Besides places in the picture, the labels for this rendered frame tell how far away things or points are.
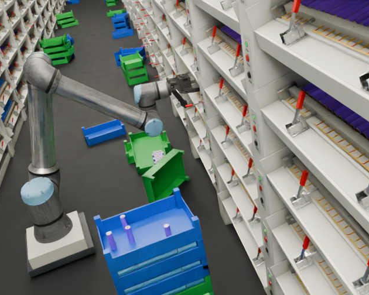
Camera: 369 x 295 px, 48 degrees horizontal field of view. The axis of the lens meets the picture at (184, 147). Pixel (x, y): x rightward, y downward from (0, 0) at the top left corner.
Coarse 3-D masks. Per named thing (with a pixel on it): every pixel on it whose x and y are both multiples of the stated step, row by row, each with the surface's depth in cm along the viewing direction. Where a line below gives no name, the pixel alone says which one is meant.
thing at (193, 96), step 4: (180, 72) 240; (184, 72) 240; (188, 72) 240; (192, 92) 222; (192, 96) 218; (196, 96) 216; (200, 96) 213; (192, 100) 214; (196, 100) 212; (200, 100) 210; (200, 108) 202; (200, 112) 199; (204, 120) 189
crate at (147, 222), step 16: (176, 192) 142; (144, 208) 142; (160, 208) 145; (176, 208) 146; (96, 224) 137; (112, 224) 141; (128, 224) 143; (144, 224) 141; (160, 224) 140; (176, 224) 138; (192, 224) 129; (128, 240) 136; (144, 240) 134; (160, 240) 125; (176, 240) 127; (192, 240) 129; (112, 256) 130; (128, 256) 124; (144, 256) 126; (112, 272) 124
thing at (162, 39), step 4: (152, 0) 286; (152, 4) 288; (156, 8) 289; (156, 12) 291; (160, 12) 291; (160, 32) 297; (160, 36) 299; (160, 40) 300; (164, 40) 300; (164, 56) 306; (164, 60) 307; (168, 64) 309; (172, 104) 328; (176, 112) 328; (176, 116) 330
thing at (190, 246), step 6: (186, 246) 131; (192, 246) 132; (168, 252) 130; (174, 252) 130; (180, 252) 132; (156, 258) 129; (162, 258) 129; (138, 264) 128; (144, 264) 128; (150, 264) 130; (120, 270) 126; (126, 270) 127; (132, 270) 129
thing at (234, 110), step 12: (216, 72) 170; (204, 84) 171; (216, 84) 169; (228, 84) 159; (216, 96) 162; (228, 96) 157; (240, 96) 147; (216, 108) 161; (228, 108) 149; (240, 108) 146; (228, 120) 143; (240, 120) 139; (240, 132) 132; (252, 156) 121
